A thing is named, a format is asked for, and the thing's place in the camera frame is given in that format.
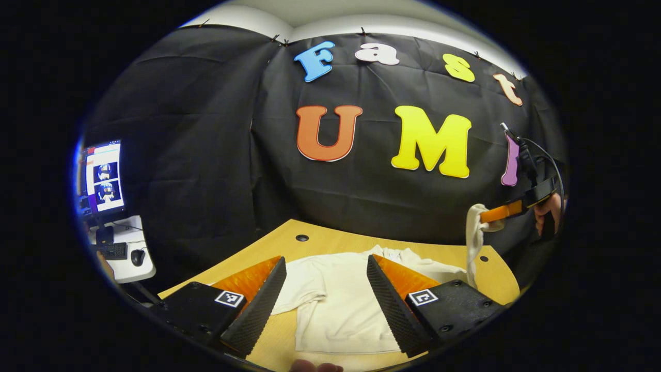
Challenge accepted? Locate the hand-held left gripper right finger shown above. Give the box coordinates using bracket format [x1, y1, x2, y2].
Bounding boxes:
[367, 253, 507, 358]

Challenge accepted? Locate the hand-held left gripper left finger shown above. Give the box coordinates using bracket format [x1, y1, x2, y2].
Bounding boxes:
[155, 256, 287, 358]

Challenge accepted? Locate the cream sweatshirt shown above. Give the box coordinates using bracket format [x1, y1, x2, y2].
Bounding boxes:
[271, 203, 504, 354]

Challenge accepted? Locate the white side desk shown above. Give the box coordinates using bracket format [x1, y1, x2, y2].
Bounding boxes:
[85, 215, 156, 284]

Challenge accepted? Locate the black keyboard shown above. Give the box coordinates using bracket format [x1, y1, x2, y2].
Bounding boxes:
[96, 242, 129, 260]

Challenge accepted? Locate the black backdrop cloth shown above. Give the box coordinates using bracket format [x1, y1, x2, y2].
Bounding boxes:
[77, 23, 569, 295]

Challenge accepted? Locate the computer monitor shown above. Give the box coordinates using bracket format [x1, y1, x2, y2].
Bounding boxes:
[77, 139, 127, 220]

